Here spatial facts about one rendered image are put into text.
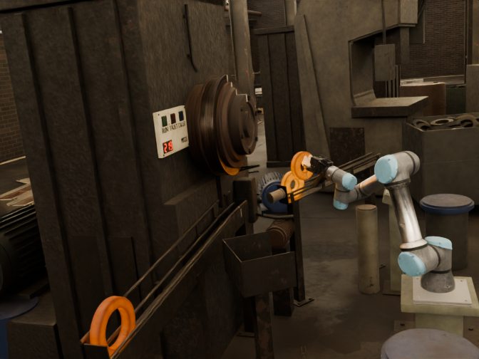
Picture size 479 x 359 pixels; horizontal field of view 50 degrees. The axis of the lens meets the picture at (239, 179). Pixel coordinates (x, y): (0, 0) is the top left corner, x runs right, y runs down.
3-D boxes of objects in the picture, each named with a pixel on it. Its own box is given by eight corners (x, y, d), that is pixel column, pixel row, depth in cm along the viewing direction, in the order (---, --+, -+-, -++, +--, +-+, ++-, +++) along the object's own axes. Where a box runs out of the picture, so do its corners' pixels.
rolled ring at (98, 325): (133, 288, 159) (125, 286, 160) (95, 310, 142) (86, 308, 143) (137, 344, 161) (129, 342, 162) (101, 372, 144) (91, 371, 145)
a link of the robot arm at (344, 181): (346, 194, 249) (348, 178, 246) (329, 185, 257) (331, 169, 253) (356, 190, 254) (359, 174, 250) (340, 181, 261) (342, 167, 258)
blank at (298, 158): (287, 156, 271) (292, 156, 268) (308, 147, 280) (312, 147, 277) (293, 183, 275) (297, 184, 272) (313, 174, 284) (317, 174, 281)
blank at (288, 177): (289, 203, 289) (293, 204, 286) (276, 185, 280) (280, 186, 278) (304, 183, 294) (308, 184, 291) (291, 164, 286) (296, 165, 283)
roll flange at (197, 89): (184, 186, 229) (172, 80, 219) (221, 164, 273) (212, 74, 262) (205, 186, 226) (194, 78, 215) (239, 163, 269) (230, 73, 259)
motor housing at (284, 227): (269, 318, 285) (261, 226, 272) (279, 299, 305) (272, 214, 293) (292, 319, 280) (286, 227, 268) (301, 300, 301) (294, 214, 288)
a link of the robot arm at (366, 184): (424, 142, 231) (358, 181, 272) (408, 147, 225) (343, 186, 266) (435, 166, 228) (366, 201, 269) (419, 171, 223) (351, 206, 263)
